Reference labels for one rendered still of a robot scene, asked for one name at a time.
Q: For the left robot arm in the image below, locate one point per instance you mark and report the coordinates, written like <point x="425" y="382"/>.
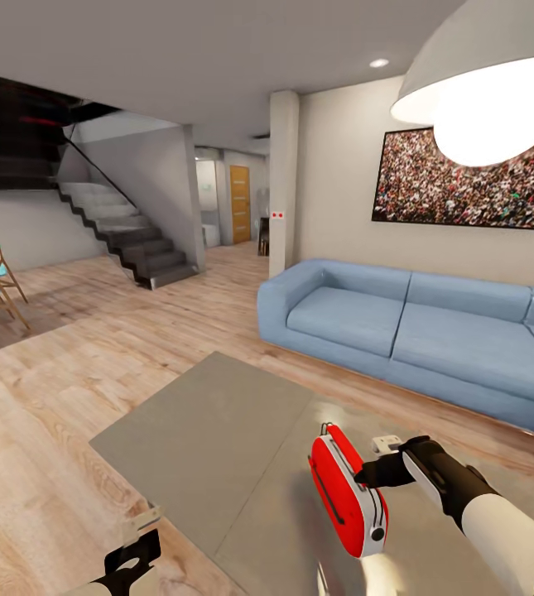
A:
<point x="127" y="569"/>

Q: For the radio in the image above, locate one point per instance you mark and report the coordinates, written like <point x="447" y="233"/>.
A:
<point x="359" y="513"/>

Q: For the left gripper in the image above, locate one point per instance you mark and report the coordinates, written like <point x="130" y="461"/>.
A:
<point x="148" y="544"/>

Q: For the picture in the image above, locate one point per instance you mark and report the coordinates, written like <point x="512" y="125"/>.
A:
<point x="417" y="184"/>

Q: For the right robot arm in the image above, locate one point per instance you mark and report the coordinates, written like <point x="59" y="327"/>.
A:
<point x="500" y="532"/>

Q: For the sofa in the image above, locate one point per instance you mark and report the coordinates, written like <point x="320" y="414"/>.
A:
<point x="466" y="343"/>

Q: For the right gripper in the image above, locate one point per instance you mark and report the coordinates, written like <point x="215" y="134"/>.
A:
<point x="378" y="474"/>

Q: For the coffee table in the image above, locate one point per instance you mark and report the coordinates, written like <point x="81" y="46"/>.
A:
<point x="224" y="449"/>

